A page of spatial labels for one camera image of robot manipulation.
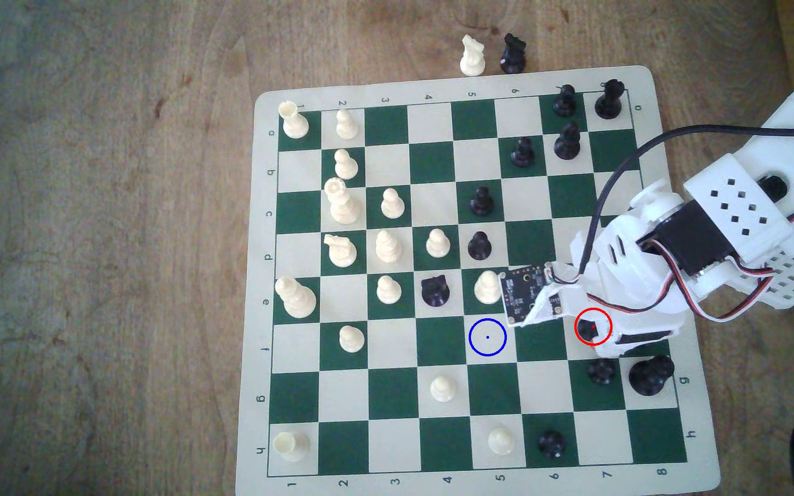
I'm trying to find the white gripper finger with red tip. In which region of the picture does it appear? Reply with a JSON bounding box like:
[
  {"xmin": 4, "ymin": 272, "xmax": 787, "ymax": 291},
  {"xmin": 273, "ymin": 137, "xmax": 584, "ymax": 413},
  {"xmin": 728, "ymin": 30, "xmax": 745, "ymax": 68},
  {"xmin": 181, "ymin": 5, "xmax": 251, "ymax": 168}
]
[
  {"xmin": 573, "ymin": 293, "xmax": 687, "ymax": 333},
  {"xmin": 593, "ymin": 329, "xmax": 678, "ymax": 360}
]

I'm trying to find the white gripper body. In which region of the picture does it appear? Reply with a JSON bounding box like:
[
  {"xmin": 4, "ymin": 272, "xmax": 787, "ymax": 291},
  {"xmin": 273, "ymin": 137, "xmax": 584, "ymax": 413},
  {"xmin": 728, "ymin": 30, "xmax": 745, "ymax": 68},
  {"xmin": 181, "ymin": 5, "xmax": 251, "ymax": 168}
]
[{"xmin": 568, "ymin": 217, "xmax": 698, "ymax": 312}]

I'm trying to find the black chess king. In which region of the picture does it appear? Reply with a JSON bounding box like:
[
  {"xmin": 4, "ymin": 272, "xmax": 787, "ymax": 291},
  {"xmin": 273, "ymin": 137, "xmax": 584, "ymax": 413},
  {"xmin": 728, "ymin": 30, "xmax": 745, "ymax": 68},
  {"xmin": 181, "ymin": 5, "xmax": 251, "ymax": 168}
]
[{"xmin": 629, "ymin": 355, "xmax": 675, "ymax": 397}]

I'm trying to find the black chess bishop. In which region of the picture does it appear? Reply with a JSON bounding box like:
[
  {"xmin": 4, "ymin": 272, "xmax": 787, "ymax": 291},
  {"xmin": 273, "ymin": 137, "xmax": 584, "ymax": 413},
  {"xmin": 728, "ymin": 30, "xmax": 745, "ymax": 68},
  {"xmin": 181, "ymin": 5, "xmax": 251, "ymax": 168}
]
[{"xmin": 553, "ymin": 123, "xmax": 582, "ymax": 161}]

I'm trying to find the black chess rook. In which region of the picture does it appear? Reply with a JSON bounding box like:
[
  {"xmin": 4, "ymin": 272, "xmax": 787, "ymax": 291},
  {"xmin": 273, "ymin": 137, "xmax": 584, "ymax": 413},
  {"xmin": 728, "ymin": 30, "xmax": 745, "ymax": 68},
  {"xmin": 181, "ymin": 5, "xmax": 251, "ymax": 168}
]
[{"xmin": 594, "ymin": 79, "xmax": 625, "ymax": 119}]

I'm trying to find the black chess knight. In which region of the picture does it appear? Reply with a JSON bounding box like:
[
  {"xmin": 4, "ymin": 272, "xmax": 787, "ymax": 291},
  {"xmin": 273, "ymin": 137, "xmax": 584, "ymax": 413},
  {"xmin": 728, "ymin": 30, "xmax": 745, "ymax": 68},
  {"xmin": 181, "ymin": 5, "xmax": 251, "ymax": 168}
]
[
  {"xmin": 499, "ymin": 33, "xmax": 527, "ymax": 74},
  {"xmin": 421, "ymin": 274, "xmax": 451, "ymax": 307}
]

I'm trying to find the white chess bishop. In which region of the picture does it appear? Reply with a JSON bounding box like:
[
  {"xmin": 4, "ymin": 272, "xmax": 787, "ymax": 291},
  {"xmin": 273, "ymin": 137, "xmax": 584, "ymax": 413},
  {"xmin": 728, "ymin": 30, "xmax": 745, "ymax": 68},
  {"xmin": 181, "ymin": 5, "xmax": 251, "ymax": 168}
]
[{"xmin": 375, "ymin": 229, "xmax": 403, "ymax": 264}]

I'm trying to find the white chess knight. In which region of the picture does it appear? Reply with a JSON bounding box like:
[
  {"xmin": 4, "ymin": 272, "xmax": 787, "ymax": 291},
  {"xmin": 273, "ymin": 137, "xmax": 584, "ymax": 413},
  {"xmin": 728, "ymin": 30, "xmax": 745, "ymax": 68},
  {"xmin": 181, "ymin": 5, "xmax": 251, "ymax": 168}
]
[
  {"xmin": 459, "ymin": 34, "xmax": 487, "ymax": 77},
  {"xmin": 324, "ymin": 233, "xmax": 358, "ymax": 269}
]

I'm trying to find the white chess queen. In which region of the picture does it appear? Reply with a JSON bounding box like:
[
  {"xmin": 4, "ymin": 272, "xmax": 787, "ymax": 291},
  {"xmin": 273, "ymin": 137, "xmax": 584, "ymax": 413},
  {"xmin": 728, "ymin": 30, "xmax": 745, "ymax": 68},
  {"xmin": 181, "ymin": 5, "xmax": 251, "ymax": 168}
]
[{"xmin": 324, "ymin": 177, "xmax": 362, "ymax": 225}]

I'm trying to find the white chess king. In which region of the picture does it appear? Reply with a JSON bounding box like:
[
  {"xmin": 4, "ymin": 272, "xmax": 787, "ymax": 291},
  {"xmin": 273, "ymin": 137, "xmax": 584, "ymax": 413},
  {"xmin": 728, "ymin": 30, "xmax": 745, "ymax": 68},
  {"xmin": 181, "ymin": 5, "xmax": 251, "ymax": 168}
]
[{"xmin": 274, "ymin": 276, "xmax": 317, "ymax": 319}]

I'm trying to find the white chess rook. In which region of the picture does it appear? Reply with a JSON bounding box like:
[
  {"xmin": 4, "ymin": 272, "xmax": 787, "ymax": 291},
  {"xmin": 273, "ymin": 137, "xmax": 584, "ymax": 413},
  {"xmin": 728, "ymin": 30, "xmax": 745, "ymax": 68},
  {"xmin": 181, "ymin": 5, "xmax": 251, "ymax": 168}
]
[
  {"xmin": 273, "ymin": 431, "xmax": 311, "ymax": 462},
  {"xmin": 278, "ymin": 101, "xmax": 310, "ymax": 139}
]

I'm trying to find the green and cream chessboard mat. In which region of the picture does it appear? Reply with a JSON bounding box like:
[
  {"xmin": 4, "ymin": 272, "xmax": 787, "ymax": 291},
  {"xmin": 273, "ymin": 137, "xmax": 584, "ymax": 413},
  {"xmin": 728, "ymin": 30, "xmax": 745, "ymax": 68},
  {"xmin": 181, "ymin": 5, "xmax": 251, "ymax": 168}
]
[{"xmin": 235, "ymin": 65, "xmax": 722, "ymax": 496}]

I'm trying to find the red black white servo wire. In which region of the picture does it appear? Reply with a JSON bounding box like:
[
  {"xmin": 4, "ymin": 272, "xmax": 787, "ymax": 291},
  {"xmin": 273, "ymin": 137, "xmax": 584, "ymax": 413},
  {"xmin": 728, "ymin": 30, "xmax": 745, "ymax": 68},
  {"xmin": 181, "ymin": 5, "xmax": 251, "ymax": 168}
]
[{"xmin": 552, "ymin": 237, "xmax": 780, "ymax": 323}]

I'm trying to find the black camera circuit board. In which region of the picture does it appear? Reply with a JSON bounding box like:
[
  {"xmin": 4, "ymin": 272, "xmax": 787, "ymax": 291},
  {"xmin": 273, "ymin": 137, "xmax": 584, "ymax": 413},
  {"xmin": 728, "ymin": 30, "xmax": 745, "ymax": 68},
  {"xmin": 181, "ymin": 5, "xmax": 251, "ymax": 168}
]
[{"xmin": 499, "ymin": 265, "xmax": 555, "ymax": 326}]

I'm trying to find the black camera cable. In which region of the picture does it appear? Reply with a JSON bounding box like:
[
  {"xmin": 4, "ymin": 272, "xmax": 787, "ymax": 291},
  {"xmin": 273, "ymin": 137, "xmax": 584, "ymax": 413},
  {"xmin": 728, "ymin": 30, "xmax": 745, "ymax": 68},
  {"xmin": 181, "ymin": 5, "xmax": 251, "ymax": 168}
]
[{"xmin": 576, "ymin": 124, "xmax": 794, "ymax": 280}]

